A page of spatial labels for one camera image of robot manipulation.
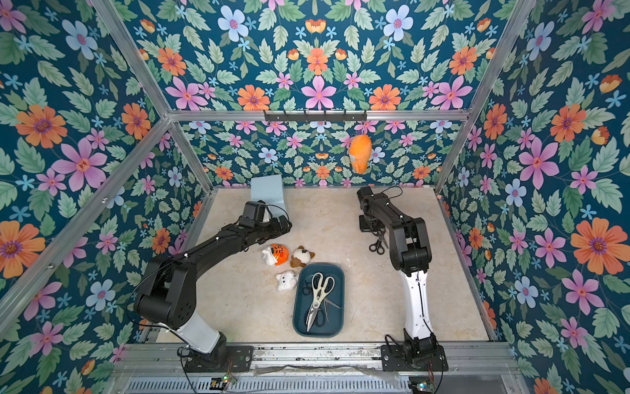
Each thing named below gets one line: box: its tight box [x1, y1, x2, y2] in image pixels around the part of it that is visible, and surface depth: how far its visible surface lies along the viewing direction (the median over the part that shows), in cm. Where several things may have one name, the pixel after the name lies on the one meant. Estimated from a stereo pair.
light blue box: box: [250, 174, 289, 221], surface depth 100 cm
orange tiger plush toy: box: [261, 243, 290, 267], surface depth 93 cm
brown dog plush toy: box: [290, 245, 315, 269], surface depth 95 cm
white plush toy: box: [275, 270, 298, 292], surface depth 88 cm
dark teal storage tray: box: [292, 262, 346, 339], surface depth 85 cm
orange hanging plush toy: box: [348, 134, 373, 175], surface depth 100 cm
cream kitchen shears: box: [305, 272, 335, 333], surface depth 87 cm
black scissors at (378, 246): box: [369, 236, 389, 256], surface depth 101 cm
